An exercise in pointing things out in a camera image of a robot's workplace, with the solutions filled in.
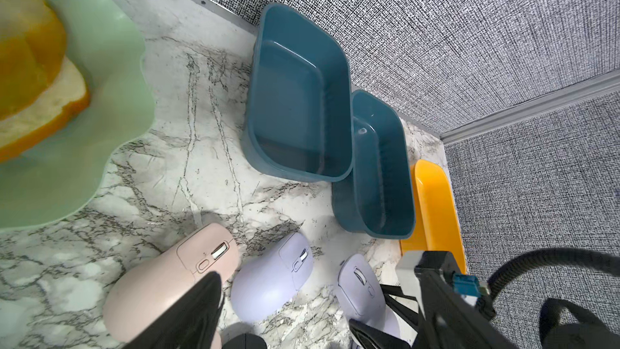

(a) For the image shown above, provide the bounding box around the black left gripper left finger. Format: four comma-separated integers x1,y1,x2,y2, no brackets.
125,271,224,348

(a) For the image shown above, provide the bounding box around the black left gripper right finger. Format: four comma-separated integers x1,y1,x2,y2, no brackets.
413,273,514,348

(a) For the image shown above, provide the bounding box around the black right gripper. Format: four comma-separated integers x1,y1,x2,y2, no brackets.
349,284,425,349

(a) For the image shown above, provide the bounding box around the purple mouse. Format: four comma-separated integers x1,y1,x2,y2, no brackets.
231,232,314,323
334,254,400,338

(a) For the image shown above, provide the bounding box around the yellow storage box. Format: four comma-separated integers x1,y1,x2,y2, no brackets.
400,159,468,274

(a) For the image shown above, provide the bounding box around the teal storage box right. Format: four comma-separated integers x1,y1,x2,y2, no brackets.
332,90,416,240

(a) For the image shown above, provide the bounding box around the teal storage box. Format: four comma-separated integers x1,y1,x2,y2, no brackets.
241,3,353,183
332,90,416,240

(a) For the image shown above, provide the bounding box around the teal storage box left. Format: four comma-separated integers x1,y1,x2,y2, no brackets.
241,3,353,183

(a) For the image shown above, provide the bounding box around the pink mouse top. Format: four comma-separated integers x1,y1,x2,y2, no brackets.
103,223,240,343

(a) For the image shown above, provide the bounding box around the black mouse centre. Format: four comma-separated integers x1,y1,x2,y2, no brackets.
222,333,268,349

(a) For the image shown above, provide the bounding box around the green wavy plate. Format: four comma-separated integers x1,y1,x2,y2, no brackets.
1,0,154,229

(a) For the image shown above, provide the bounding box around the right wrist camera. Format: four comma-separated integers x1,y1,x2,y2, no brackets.
396,249,490,301

